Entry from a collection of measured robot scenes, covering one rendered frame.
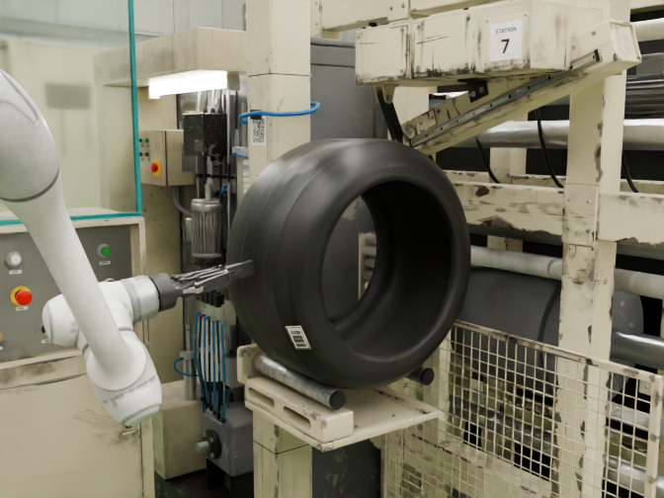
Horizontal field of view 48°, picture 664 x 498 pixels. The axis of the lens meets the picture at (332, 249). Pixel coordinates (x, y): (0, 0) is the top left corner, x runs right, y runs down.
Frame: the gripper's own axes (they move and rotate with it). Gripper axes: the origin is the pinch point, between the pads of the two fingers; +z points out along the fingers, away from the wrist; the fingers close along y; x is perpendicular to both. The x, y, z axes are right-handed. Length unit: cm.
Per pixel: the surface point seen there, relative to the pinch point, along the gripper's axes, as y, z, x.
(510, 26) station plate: -30, 58, -45
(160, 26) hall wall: 999, 444, -142
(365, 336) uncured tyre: 13, 42, 31
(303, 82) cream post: 27, 41, -38
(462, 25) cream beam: -15, 58, -46
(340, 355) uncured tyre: -12.5, 15.2, 21.5
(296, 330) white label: -11.3, 5.6, 13.0
